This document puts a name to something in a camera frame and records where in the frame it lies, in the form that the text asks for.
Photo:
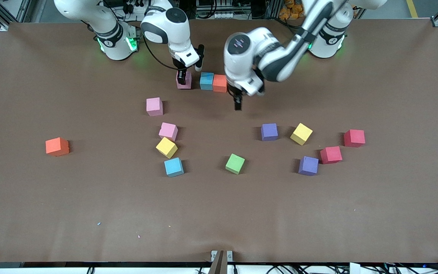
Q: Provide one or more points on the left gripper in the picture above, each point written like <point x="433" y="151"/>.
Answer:
<point x="236" y="96"/>

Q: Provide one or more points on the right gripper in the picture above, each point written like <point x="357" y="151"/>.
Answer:
<point x="181" y="72"/>

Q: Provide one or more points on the pink foam cube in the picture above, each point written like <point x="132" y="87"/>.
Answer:
<point x="168" y="132"/>
<point x="154" y="107"/>
<point x="188" y="82"/>

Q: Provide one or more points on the orange foam cube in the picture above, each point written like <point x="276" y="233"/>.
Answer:
<point x="57" y="147"/>
<point x="219" y="83"/>

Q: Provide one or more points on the blue foam cube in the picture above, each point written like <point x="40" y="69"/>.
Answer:
<point x="206" y="81"/>
<point x="173" y="168"/>

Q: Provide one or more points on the purple foam cube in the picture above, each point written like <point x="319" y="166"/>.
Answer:
<point x="308" y="166"/>
<point x="269" y="132"/>

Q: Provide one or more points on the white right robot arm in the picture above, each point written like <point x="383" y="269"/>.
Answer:
<point x="177" y="34"/>

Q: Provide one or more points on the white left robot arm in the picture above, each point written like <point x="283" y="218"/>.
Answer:
<point x="238" y="64"/>

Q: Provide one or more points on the green foam cube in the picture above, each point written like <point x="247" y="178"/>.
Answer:
<point x="235" y="164"/>

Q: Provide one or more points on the yellow foam cube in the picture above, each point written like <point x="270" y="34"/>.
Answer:
<point x="166" y="148"/>
<point x="301" y="134"/>

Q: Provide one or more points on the metal equipment rack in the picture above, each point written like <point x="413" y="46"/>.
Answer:
<point x="222" y="7"/>

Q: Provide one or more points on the white power strip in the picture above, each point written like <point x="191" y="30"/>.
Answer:
<point x="137" y="8"/>

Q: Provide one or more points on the pile of orange objects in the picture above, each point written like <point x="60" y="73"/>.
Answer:
<point x="289" y="13"/>

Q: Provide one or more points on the red foam cube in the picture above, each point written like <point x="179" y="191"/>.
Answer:
<point x="354" y="138"/>
<point x="330" y="155"/>

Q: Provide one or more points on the brown table cover sheet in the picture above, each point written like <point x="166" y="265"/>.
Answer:
<point x="219" y="213"/>

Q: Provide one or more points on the metal table edge bracket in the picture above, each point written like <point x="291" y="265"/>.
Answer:
<point x="229" y="255"/>

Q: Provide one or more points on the white table edge rail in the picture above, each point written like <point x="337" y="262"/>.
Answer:
<point x="51" y="271"/>

